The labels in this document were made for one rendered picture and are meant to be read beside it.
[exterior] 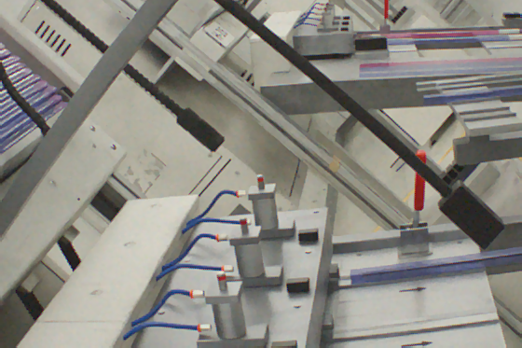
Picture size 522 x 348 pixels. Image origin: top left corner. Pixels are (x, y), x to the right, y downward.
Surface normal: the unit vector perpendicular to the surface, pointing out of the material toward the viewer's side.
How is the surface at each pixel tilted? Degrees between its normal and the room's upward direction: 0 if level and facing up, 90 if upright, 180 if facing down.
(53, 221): 90
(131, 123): 90
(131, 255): 42
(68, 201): 90
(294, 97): 90
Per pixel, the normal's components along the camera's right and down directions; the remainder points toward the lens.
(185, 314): -0.14, -0.95
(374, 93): -0.11, 0.28
